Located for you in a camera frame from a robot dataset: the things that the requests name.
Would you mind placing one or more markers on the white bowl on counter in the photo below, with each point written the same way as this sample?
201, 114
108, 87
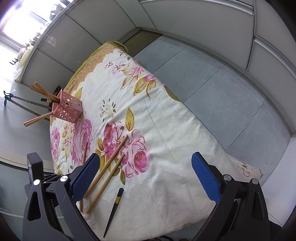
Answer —
23, 56

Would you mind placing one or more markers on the white kitchen cabinets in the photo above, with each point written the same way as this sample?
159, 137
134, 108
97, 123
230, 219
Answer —
249, 35

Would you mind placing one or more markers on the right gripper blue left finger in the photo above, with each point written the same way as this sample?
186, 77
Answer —
51, 212

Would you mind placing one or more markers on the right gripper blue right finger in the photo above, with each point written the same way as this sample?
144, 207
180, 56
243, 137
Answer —
240, 211

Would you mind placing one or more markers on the pink perforated utensil holder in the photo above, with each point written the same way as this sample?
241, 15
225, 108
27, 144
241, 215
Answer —
68, 109

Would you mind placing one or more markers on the floral tablecloth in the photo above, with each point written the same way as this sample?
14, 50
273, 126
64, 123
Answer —
162, 193

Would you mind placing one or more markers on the black trash bin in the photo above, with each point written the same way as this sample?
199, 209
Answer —
57, 90

